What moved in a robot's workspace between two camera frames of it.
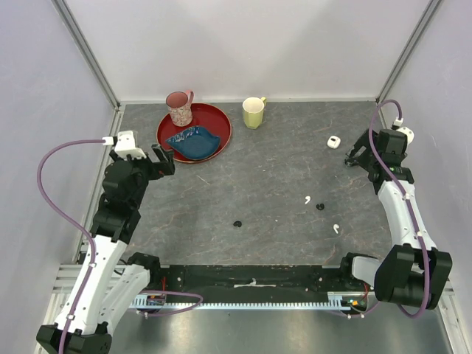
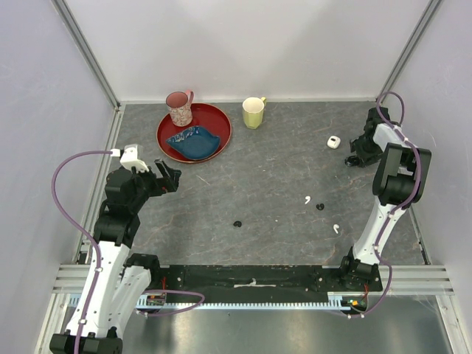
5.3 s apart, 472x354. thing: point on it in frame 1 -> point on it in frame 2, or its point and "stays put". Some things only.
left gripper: x=164 y=167 -> x=164 y=184
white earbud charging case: x=333 y=141 stays put
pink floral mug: x=179 y=104 stays put
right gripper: x=364 y=140 stays put
